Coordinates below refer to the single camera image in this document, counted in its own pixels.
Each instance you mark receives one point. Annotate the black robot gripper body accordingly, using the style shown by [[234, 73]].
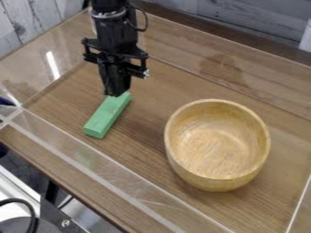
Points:
[[115, 43]]

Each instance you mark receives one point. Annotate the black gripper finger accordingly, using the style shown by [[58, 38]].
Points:
[[122, 82], [107, 79]]

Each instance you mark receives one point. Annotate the green rectangular block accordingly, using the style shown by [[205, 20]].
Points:
[[106, 115]]

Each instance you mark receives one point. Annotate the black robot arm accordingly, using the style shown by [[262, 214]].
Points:
[[107, 6]]

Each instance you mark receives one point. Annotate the brown wooden bowl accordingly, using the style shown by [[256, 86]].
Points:
[[217, 143]]

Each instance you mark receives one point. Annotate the clear acrylic tray wall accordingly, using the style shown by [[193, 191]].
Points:
[[119, 174]]

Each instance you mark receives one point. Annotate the black metal bracket with screw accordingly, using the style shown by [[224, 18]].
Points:
[[54, 221]]

